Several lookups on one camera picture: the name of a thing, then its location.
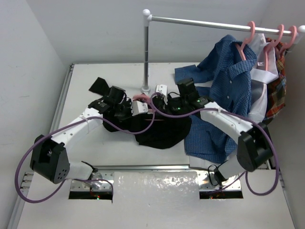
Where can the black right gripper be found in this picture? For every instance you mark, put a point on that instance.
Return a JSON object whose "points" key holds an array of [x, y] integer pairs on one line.
{"points": [[168, 107]]}

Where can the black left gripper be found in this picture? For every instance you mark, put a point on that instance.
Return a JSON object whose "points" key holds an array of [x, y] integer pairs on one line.
{"points": [[124, 113]]}

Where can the black shirt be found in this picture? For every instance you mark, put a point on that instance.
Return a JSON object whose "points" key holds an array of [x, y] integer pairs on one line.
{"points": [[156, 134]]}

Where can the pink hanger holding white shirt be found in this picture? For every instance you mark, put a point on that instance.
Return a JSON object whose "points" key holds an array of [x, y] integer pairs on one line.
{"points": [[153, 103]]}

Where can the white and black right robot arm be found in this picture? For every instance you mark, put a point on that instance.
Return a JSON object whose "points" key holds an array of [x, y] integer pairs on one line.
{"points": [[252, 138]]}

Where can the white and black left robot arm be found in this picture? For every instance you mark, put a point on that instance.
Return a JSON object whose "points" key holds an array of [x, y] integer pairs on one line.
{"points": [[50, 155]]}

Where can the blue checkered shirt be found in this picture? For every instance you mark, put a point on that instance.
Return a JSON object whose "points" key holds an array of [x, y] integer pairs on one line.
{"points": [[231, 89]]}

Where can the white shirt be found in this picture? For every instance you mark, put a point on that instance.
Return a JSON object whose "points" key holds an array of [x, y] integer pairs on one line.
{"points": [[259, 80]]}

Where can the pink hanger holding blue shirt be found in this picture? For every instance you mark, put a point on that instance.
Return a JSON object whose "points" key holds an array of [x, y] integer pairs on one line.
{"points": [[246, 41]]}

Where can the red plaid shirt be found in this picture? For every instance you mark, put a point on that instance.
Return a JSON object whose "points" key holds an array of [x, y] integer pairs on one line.
{"points": [[276, 88]]}

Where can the silver and white clothes rack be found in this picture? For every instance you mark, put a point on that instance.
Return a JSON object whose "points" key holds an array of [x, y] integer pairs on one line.
{"points": [[295, 34]]}

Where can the white front cover board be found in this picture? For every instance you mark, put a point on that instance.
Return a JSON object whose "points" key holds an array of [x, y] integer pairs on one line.
{"points": [[158, 201]]}

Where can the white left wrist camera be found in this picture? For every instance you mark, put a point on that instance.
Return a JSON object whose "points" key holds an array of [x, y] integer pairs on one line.
{"points": [[139, 108]]}

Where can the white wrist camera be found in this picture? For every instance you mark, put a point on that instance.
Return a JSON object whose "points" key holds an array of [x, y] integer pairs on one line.
{"points": [[139, 108], [161, 91]]}

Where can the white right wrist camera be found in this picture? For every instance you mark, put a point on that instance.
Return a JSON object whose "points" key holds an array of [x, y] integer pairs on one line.
{"points": [[161, 91]]}

